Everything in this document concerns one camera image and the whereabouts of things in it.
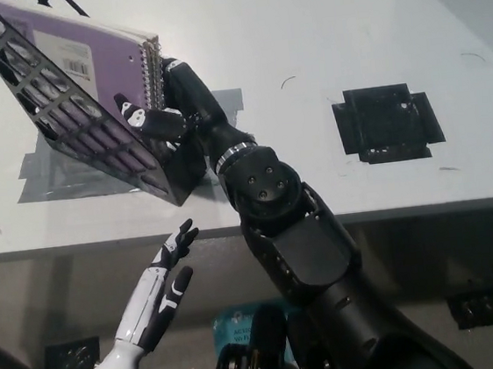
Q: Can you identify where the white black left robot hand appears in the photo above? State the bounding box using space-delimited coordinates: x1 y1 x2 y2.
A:
102 217 212 358

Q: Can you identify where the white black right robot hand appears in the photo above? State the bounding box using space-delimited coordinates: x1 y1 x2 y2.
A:
109 50 251 168

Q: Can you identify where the purple spiral notebook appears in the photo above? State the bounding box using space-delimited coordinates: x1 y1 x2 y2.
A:
0 0 175 184

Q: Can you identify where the black mesh file shelf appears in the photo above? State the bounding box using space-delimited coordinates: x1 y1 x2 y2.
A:
0 0 213 227

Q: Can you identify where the teal cardboard box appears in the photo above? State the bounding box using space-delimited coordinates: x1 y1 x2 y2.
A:
209 297 300 352

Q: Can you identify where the black floor tape patch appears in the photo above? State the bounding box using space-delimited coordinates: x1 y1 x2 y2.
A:
41 335 104 369
444 288 493 332

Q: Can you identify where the black square tape patch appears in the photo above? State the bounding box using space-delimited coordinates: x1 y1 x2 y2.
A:
328 79 450 169

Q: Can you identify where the grey duct tape patch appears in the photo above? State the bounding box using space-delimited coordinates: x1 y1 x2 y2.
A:
8 86 254 208

